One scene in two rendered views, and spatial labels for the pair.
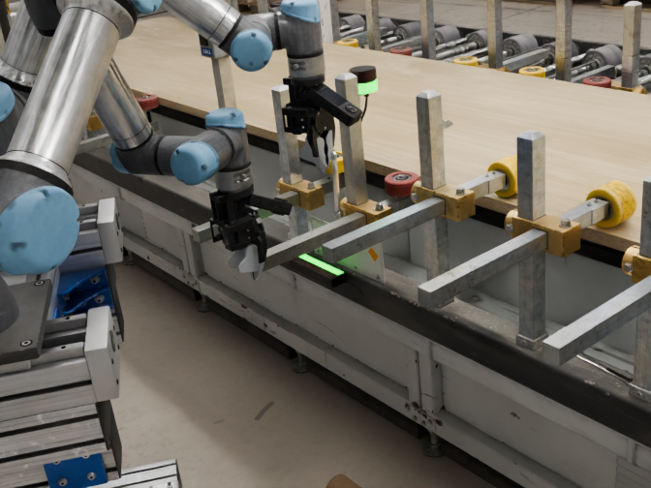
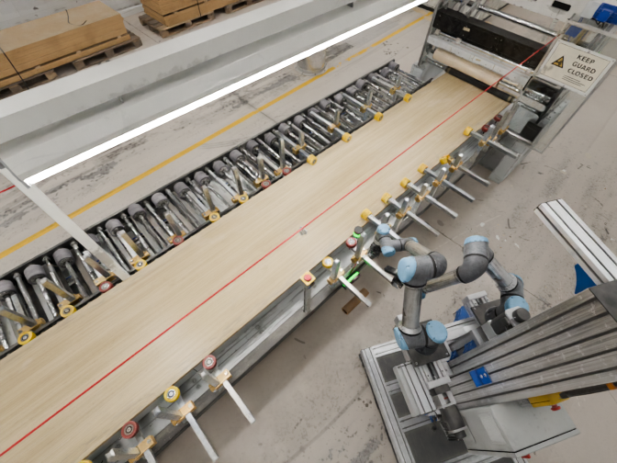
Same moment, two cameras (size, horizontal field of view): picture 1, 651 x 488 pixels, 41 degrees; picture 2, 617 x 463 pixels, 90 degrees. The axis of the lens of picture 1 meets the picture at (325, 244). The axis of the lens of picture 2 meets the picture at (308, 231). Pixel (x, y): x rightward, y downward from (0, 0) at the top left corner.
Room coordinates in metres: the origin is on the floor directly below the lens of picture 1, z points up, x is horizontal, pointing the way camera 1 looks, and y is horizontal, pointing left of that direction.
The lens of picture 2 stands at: (2.39, 0.99, 2.89)
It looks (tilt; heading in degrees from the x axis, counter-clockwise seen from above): 56 degrees down; 261
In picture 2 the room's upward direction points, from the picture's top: 2 degrees clockwise
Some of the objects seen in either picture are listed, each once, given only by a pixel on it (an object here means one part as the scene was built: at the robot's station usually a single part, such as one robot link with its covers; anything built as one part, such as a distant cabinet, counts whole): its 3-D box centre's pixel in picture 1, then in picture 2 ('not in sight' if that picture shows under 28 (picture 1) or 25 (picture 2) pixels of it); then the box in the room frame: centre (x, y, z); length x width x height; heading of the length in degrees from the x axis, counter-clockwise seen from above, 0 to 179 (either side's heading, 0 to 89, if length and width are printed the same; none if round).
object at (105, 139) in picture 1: (97, 142); (231, 390); (2.78, 0.70, 0.80); 0.44 x 0.03 x 0.04; 126
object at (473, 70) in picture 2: not in sight; (482, 74); (0.06, -2.05, 1.05); 1.43 x 0.12 x 0.12; 126
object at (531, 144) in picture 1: (531, 255); (399, 218); (1.45, -0.38, 0.89); 0.04 x 0.04 x 0.48; 36
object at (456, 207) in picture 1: (442, 198); not in sight; (1.64, -0.24, 0.95); 0.14 x 0.06 x 0.05; 36
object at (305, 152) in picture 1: (310, 154); not in sight; (1.77, 0.01, 1.03); 0.06 x 0.03 x 0.09; 56
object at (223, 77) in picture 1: (232, 137); (307, 297); (2.27, 0.22, 0.93); 0.05 x 0.05 x 0.45; 36
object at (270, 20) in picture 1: (252, 35); (389, 246); (1.76, 0.10, 1.29); 0.11 x 0.11 x 0.08; 1
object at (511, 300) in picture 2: not in sight; (512, 309); (1.14, 0.53, 1.21); 0.13 x 0.12 x 0.14; 65
